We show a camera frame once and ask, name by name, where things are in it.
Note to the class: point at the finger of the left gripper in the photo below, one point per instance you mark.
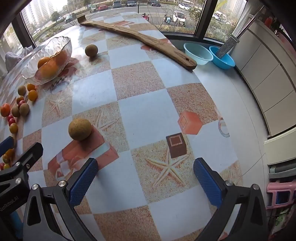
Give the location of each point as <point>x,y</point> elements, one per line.
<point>14,181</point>
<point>6,144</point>

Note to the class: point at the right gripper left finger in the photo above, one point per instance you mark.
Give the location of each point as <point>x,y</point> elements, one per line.
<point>39,222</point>

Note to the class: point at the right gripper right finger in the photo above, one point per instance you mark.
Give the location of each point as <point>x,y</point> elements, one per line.
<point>251,221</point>

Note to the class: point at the brown longan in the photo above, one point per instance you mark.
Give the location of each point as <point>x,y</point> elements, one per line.
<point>91,50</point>
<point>79,129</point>

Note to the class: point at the large orange mandarin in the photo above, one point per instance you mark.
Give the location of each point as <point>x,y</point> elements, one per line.
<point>5,110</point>

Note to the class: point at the pink plastic stool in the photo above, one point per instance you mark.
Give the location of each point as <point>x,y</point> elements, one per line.
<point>280,194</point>

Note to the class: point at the clear glass fruit bowl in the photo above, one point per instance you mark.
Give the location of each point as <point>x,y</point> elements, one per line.
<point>48,62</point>

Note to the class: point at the brown longan by bowl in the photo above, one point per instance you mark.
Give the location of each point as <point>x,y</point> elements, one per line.
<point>91,50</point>

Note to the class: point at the white cabinet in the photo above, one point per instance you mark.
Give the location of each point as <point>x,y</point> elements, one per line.
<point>268,68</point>

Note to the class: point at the light blue plastic basin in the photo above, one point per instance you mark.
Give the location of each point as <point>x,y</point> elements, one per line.
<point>197,52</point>

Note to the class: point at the long wooden plank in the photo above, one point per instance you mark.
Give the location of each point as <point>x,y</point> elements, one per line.
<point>165,48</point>

